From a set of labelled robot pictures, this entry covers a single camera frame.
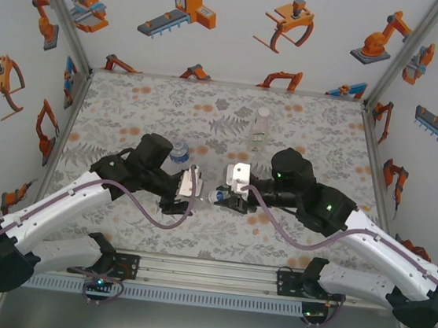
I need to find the blue bottle cap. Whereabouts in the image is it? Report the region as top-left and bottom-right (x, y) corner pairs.
(213, 189), (232, 205)

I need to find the plain clear plastic bottle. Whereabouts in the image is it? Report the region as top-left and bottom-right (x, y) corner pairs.
(194, 188), (221, 208)

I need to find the clear bottle with blue label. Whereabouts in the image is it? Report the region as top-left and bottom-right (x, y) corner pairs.
(167, 138), (193, 166)

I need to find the clear bottle with green label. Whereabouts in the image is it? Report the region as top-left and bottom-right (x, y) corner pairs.
(248, 105), (274, 155)

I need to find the floral patterned tablecloth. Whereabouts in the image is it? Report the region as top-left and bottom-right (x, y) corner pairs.
(38, 64), (408, 282)

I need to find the small circuit board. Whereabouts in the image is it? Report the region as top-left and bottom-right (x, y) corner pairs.
(302, 306), (329, 320)
(84, 275), (116, 291)

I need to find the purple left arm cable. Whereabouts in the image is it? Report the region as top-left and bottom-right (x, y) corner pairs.
(0, 142), (201, 328)

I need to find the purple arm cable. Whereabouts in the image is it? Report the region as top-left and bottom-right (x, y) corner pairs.
(224, 184), (438, 328)
(0, 142), (201, 328)

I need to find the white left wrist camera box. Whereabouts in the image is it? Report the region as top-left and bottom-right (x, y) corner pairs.
(176, 163), (207, 201)

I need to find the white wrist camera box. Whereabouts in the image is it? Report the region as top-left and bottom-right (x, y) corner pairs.
(219, 160), (255, 199)
(176, 163), (207, 201)

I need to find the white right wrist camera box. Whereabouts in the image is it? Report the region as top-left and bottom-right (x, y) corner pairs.
(219, 160), (255, 199)

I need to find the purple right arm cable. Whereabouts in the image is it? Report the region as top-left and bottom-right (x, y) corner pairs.
(224, 184), (438, 328)

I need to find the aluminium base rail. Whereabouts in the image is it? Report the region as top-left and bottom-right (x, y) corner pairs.
(38, 239), (418, 315)

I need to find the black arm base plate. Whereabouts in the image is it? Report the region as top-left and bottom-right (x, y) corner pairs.
(273, 266), (307, 300)
(109, 252), (142, 282)

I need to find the aluminium table side rail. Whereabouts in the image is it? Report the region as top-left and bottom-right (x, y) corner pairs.
(35, 65), (95, 197)
(347, 105), (414, 241)

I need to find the slotted grey cable duct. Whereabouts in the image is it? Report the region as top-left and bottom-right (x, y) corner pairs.
(20, 270), (305, 320)

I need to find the short purple cable loop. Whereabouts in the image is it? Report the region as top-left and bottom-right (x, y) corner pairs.
(79, 272), (130, 311)
(299, 290), (348, 328)

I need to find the aluminium frame post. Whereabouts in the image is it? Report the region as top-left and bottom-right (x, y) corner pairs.
(17, 0), (103, 79)
(362, 0), (438, 117)

